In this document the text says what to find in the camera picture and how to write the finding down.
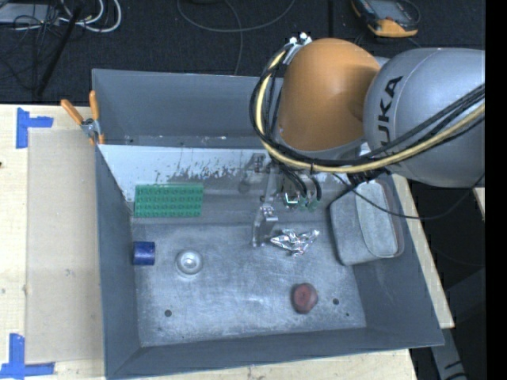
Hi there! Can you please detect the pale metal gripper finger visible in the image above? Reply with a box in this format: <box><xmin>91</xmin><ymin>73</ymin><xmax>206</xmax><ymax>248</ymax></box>
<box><xmin>238</xmin><ymin>152</ymin><xmax>267</xmax><ymax>194</ymax></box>
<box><xmin>251</xmin><ymin>205</ymin><xmax>279</xmax><ymax>249</ymax></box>

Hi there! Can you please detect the crumpled silver foil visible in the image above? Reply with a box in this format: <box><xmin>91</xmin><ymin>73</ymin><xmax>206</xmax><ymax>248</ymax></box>
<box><xmin>269</xmin><ymin>228</ymin><xmax>321</xmax><ymax>258</ymax></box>

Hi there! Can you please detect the grey metal bin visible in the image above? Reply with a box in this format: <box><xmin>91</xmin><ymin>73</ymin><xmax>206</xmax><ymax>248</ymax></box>
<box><xmin>91</xmin><ymin>68</ymin><xmax>446</xmax><ymax>380</ymax></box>

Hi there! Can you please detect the red-brown fruit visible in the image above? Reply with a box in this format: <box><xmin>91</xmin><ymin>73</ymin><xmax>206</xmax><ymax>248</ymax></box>
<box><xmin>290</xmin><ymin>282</ymin><xmax>319</xmax><ymax>315</ymax></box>

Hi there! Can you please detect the green flat block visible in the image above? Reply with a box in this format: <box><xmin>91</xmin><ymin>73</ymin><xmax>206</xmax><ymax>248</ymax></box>
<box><xmin>133</xmin><ymin>183</ymin><xmax>205</xmax><ymax>219</ymax></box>

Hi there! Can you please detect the blue cylinder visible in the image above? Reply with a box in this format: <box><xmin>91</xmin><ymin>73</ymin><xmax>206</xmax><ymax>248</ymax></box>
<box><xmin>132</xmin><ymin>241</ymin><xmax>157</xmax><ymax>266</ymax></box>

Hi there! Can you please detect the pale cardboard board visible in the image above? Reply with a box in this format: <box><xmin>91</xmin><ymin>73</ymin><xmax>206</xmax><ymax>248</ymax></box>
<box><xmin>24</xmin><ymin>127</ymin><xmax>105</xmax><ymax>366</ymax></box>

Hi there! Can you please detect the black cylinder on white bracket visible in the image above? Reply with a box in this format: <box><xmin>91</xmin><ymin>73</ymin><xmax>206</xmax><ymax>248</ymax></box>
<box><xmin>347</xmin><ymin>169</ymin><xmax>382</xmax><ymax>186</ymax></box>

